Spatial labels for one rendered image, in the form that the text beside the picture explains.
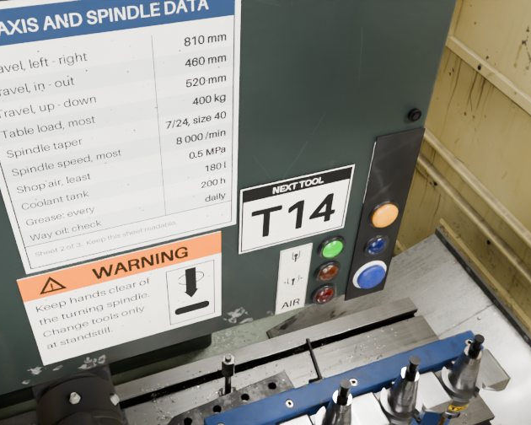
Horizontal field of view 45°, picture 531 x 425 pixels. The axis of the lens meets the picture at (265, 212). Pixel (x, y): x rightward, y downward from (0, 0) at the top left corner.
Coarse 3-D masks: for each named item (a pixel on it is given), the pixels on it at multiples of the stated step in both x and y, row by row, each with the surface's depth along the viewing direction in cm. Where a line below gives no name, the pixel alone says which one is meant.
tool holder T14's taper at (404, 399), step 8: (400, 376) 92; (416, 376) 92; (400, 384) 93; (408, 384) 92; (416, 384) 92; (392, 392) 95; (400, 392) 93; (408, 392) 93; (416, 392) 94; (392, 400) 95; (400, 400) 94; (408, 400) 93; (400, 408) 95; (408, 408) 95
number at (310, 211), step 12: (312, 192) 52; (324, 192) 52; (336, 192) 53; (288, 204) 52; (300, 204) 52; (312, 204) 53; (324, 204) 53; (336, 204) 54; (288, 216) 52; (300, 216) 53; (312, 216) 54; (324, 216) 54; (336, 216) 55; (288, 228) 53; (300, 228) 54; (312, 228) 55
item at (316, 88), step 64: (0, 0) 33; (256, 0) 39; (320, 0) 41; (384, 0) 42; (448, 0) 44; (256, 64) 42; (320, 64) 44; (384, 64) 46; (256, 128) 45; (320, 128) 48; (384, 128) 50; (0, 192) 41; (0, 256) 44; (256, 256) 55; (0, 320) 48; (0, 384) 53
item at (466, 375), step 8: (464, 352) 96; (480, 352) 96; (456, 360) 98; (464, 360) 96; (472, 360) 95; (456, 368) 98; (464, 368) 96; (472, 368) 96; (448, 376) 100; (456, 376) 98; (464, 376) 97; (472, 376) 97; (456, 384) 98; (464, 384) 98; (472, 384) 98
